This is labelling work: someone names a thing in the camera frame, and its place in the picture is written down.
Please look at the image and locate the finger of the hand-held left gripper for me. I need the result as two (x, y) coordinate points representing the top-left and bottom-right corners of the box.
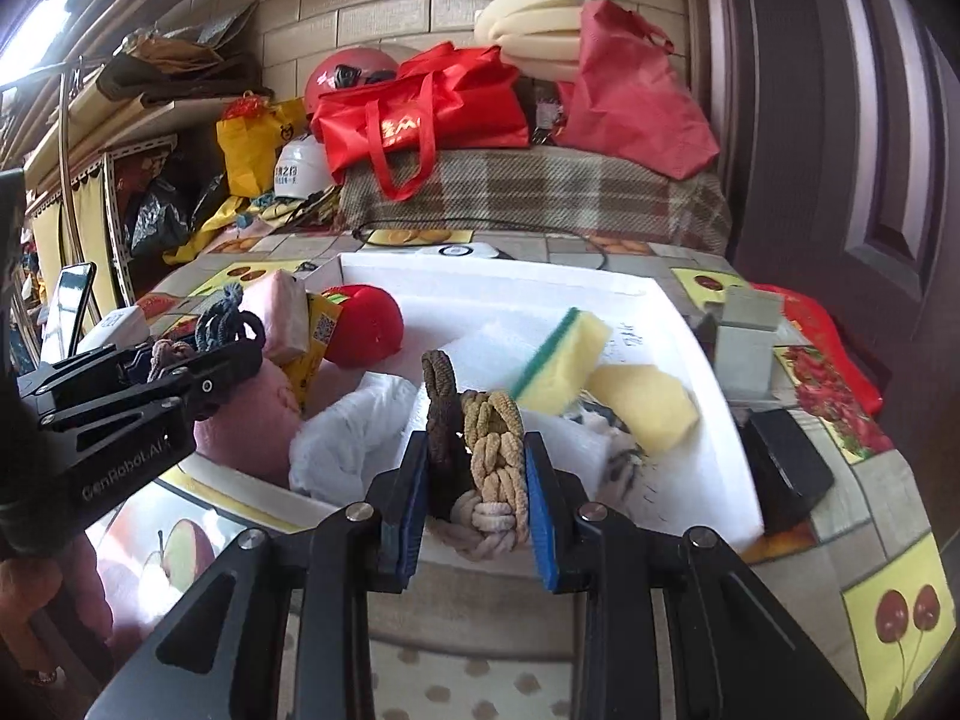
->
(16, 311), (267, 400)
(37, 349), (265, 437)

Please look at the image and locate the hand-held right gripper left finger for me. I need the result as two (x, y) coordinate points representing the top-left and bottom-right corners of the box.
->
(97, 431), (432, 720)

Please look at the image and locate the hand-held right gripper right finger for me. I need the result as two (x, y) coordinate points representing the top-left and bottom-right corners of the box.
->
(523, 431), (871, 720)

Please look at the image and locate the pink plush toy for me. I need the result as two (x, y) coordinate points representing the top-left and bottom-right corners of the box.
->
(193, 356), (305, 488)

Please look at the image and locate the pale pink braided hair tie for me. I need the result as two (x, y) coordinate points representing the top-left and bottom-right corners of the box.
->
(427, 491), (530, 560)

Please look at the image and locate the mauve braided hair tie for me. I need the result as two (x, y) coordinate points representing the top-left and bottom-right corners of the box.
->
(146, 337), (197, 383)

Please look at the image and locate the dark grey rope scrunchie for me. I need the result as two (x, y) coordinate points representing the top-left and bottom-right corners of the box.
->
(195, 283), (265, 350)

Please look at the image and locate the pink tissue pack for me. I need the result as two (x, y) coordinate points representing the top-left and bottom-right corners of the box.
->
(240, 270), (312, 365)

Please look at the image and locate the tan braided hair tie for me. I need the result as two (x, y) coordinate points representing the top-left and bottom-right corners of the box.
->
(459, 388), (530, 511)

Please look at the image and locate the leopard print scrunchie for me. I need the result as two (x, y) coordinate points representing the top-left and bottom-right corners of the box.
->
(585, 405), (646, 503)

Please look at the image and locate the yellow tissue packet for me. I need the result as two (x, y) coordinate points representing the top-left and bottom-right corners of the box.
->
(281, 292), (342, 406)

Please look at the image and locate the brown braided hair tie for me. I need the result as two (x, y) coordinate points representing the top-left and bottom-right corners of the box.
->
(420, 349), (470, 518)

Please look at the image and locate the white face mask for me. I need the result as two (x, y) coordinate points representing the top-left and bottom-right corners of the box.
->
(289, 371), (421, 503)

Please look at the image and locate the red plush apple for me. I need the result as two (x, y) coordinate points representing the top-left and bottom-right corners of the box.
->
(321, 283), (406, 370)

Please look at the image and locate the yellow sponge with green pad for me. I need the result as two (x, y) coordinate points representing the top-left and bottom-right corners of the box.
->
(512, 307), (612, 417)

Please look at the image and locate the plain yellow sponge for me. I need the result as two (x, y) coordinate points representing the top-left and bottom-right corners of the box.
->
(585, 364), (700, 455)

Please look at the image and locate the white cardboard box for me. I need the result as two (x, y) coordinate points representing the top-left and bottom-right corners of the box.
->
(161, 251), (766, 567)

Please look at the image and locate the person's left hand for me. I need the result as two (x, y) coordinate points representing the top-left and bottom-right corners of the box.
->
(0, 532), (113, 683)

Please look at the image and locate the small white carton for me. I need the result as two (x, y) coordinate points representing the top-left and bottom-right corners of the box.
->
(79, 306), (151, 353)

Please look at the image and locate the black smartphone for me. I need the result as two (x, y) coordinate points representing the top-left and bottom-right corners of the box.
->
(41, 262), (98, 365)

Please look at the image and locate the yellow curtain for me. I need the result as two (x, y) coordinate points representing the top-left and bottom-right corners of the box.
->
(26, 172), (125, 331)

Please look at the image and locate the pile of colourful cloths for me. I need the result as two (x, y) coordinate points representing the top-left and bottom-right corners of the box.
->
(161, 191), (338, 263)

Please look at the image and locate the black plastic bag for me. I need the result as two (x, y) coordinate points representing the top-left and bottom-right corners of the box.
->
(127, 176), (226, 260)

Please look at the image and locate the white helmet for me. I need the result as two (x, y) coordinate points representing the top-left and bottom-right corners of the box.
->
(270, 133), (335, 202)

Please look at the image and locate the yellow bag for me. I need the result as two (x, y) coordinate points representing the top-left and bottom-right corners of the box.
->
(217, 94), (308, 197)

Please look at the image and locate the wooden shelf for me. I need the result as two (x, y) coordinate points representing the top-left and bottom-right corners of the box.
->
(22, 101), (226, 188)

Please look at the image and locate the black box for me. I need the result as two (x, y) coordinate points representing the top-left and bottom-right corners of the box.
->
(739, 409), (835, 533)

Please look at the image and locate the small grey box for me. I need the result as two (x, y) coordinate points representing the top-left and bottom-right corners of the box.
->
(697, 285), (785, 402)

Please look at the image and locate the white charger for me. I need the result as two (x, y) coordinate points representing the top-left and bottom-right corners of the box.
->
(416, 242), (502, 262)

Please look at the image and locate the brown paper bag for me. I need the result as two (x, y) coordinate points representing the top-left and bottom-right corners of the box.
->
(97, 26), (263, 110)

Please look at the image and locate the pink helmet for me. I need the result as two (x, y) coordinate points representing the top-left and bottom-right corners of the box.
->
(304, 45), (406, 117)

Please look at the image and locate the plaid blanket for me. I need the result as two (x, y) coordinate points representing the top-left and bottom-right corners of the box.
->
(337, 146), (732, 256)

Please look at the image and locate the shiny red packet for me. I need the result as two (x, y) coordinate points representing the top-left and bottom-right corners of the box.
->
(750, 283), (884, 415)

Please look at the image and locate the red tote bag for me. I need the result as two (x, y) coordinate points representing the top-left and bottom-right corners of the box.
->
(310, 43), (530, 202)

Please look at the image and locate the red fabric bag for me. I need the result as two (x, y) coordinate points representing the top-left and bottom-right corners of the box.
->
(555, 0), (721, 181)

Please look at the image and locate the bundle of cream foam strips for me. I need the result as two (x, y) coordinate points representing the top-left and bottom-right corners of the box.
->
(474, 0), (586, 83)

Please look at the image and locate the brown wooden door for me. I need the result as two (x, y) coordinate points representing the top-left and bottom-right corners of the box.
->
(679, 0), (960, 421)

